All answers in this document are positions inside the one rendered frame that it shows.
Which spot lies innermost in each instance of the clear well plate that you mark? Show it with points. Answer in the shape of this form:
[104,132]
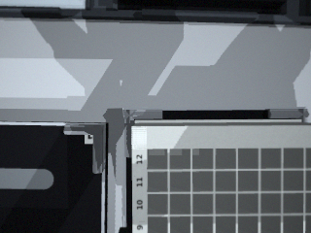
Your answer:
[63,4]

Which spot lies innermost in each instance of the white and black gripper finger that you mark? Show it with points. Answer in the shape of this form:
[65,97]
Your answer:
[125,230]

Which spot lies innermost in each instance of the white deep-well block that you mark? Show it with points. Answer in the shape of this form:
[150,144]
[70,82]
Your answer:
[249,166]

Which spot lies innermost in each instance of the dark grey well plate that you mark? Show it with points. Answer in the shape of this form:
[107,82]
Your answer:
[267,7]

